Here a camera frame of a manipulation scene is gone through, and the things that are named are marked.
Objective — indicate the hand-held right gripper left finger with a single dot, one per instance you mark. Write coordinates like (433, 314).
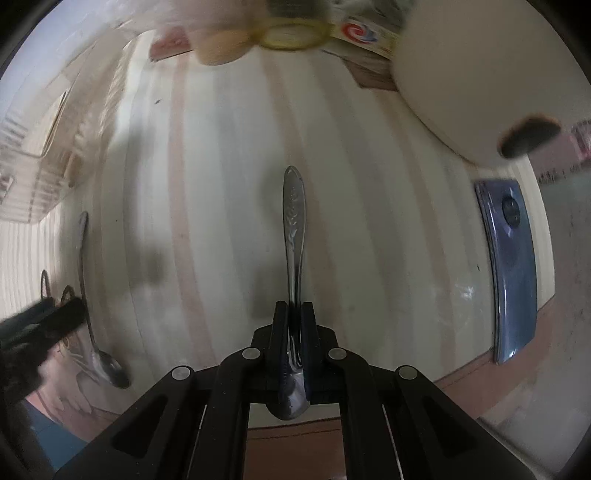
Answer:
(280, 332)

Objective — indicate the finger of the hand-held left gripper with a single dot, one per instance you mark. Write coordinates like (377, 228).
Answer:
(60, 318)

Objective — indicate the small box swirl print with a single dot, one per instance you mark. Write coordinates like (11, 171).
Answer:
(364, 34)

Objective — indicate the red spice packet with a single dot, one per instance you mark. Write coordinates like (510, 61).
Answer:
(171, 44)

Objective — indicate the blue smartphone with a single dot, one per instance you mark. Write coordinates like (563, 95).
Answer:
(512, 258)

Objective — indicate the dark blue bin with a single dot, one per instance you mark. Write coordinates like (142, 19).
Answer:
(51, 429)

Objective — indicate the small brown box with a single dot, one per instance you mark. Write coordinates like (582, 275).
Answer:
(374, 76)

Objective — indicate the clear plastic container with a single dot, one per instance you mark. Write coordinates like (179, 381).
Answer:
(27, 184)

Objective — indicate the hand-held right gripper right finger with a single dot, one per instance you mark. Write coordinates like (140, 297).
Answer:
(308, 332)

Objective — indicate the oil bottle white cap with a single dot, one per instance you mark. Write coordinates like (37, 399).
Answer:
(291, 40)

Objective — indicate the white electric kettle pink lid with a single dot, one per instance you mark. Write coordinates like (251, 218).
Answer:
(461, 69)

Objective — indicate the spice jar beige lid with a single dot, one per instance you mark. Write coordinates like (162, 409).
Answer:
(221, 46)

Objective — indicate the striped cat print tablecloth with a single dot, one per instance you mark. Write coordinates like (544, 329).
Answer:
(369, 230)

